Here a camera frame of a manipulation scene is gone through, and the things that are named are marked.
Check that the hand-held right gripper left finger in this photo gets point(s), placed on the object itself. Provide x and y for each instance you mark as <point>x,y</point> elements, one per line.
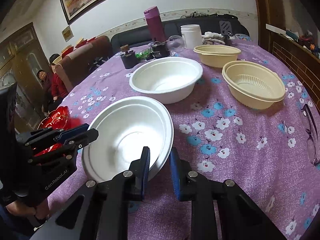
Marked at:
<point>145,180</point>

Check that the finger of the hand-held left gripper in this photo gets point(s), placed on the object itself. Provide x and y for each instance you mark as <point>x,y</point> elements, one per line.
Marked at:
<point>82,140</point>
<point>72,131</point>

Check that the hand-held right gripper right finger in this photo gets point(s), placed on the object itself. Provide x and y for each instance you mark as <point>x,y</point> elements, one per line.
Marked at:
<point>175,177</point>

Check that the red gold-rimmed plate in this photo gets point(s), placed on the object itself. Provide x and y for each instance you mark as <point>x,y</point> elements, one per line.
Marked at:
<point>56,117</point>

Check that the white foam bowl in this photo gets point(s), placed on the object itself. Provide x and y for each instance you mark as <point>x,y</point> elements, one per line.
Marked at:
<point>162,77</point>
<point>130,130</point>

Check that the cream plastic bowl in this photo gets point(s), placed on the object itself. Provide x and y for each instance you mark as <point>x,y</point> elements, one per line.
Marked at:
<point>215,57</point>
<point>252,82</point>

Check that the person's left forearm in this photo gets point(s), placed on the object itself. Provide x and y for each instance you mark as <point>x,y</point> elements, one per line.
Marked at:
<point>10,227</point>

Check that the person's left hand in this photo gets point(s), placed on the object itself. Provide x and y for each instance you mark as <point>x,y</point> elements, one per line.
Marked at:
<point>41,211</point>

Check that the brown wooden chair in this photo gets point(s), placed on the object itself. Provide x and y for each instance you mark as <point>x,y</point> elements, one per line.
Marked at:
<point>80,62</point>

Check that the small black objects pile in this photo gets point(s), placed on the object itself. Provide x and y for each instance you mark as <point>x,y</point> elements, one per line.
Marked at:
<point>95,62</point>

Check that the red paper decorations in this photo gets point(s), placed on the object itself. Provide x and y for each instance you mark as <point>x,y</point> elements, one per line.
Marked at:
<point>80,45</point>

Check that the dark jar with cork knob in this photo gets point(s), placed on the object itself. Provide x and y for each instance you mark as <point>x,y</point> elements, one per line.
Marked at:
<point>128,61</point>

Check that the wooden door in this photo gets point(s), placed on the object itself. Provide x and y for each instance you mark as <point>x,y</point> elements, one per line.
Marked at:
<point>25,55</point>

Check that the green wrapper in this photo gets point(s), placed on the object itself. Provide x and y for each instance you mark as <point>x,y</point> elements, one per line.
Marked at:
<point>143,55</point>

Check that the black leather sofa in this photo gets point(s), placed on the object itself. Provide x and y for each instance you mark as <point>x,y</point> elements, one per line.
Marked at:
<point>135,37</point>

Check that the black round tin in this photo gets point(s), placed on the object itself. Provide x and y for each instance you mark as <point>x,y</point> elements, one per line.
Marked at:
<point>160,51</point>

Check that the purple thermos bottle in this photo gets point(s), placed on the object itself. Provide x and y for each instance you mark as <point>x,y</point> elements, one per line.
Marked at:
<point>155,27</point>

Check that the white plastic jar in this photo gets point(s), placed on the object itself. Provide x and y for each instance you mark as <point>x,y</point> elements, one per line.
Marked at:
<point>191,37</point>

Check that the eyeglasses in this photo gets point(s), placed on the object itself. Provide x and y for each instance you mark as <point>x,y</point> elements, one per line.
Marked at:
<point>311,135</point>

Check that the white cloth gloves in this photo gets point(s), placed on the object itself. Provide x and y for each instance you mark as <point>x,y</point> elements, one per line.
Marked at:
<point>212,38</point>

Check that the black phone stand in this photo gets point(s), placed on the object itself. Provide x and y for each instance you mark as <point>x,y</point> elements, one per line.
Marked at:
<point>226,28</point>

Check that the dark clothes pile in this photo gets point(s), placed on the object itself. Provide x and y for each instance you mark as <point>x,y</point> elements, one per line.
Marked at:
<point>210,15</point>

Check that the wooden glass partition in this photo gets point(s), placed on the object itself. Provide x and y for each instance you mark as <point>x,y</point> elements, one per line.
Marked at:
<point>287,55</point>

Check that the white flat box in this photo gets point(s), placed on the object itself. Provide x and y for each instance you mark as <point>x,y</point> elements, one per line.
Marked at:
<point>275,29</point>

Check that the shelf clutter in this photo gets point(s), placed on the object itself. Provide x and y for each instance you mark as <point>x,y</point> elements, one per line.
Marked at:
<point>305,40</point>

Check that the small yellow wall plaque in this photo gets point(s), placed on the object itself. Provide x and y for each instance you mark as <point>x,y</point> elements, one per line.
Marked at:
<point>67,33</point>

